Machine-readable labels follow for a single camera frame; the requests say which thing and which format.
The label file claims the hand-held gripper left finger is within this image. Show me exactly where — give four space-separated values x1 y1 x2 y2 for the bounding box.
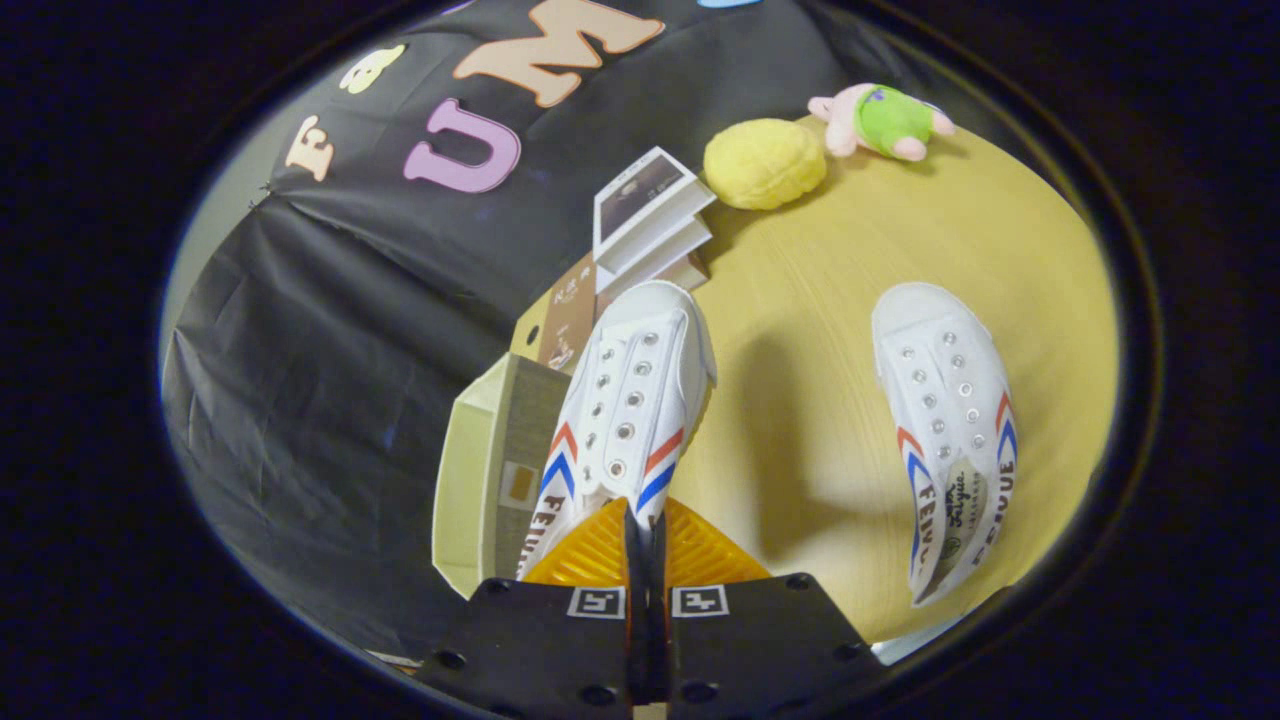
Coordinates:
415 497 647 720

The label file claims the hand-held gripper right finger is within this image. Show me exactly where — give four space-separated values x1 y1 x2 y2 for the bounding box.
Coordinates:
652 497 886 720

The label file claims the white canvas shoe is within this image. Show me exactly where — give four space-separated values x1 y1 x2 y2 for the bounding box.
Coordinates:
870 282 1019 608
515 280 719 581

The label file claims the beige cardboard storage box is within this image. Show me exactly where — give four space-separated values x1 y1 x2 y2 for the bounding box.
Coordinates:
432 255 601 601

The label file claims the plain white book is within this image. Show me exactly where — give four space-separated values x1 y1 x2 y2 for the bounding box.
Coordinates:
600 215 713 293

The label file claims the black backdrop cloth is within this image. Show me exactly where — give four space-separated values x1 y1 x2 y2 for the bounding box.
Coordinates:
160 0 901 661

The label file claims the yellow round plush cushion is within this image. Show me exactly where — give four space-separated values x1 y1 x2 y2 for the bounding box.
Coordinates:
703 118 828 211

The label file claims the pink and green plush toy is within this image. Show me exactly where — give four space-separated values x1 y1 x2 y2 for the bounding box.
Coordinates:
808 83 956 163

